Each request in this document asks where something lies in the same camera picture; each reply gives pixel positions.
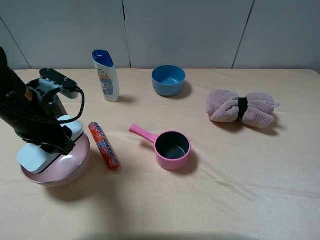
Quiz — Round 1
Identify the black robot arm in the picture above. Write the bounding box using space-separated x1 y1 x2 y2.
0 49 84 155

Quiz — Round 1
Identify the pink rolled towel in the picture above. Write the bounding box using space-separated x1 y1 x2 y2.
206 89 280 129

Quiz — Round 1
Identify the red wrapped sausage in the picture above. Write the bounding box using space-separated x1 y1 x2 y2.
88 122 120 172

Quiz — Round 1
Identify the pink saucepan with handle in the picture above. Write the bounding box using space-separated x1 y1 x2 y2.
129 124 191 171

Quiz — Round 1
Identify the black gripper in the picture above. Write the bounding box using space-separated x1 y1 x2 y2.
16 87 76 155

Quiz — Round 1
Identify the blue bowl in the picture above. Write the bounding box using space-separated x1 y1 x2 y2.
151 65 186 97

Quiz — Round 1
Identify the white blue shampoo bottle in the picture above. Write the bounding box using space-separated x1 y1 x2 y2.
92 49 120 102

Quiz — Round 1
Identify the black cable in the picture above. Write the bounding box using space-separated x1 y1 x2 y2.
0 86 85 125

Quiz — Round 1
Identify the large pink bowl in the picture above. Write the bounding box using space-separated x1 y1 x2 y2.
20 133 91 187

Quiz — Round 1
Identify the white eraser box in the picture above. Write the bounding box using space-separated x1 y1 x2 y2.
17 120 84 174

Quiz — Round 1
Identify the peach tablecloth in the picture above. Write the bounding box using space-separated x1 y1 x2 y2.
0 69 320 240

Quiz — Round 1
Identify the black towel band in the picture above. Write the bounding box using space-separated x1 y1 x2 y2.
237 97 248 120

